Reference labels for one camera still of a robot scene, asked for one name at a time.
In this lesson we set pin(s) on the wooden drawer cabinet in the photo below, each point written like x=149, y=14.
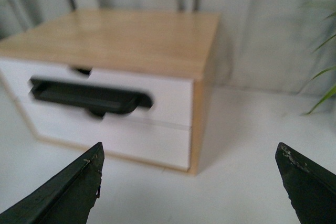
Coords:
x=165, y=44

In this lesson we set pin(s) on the white drawer black handle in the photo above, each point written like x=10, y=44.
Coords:
x=172, y=97

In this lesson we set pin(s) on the white lower drawer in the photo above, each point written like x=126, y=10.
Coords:
x=67, y=125

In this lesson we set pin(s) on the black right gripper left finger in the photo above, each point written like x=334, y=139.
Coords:
x=65, y=198

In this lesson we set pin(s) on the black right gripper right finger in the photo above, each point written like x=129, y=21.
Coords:
x=310, y=187

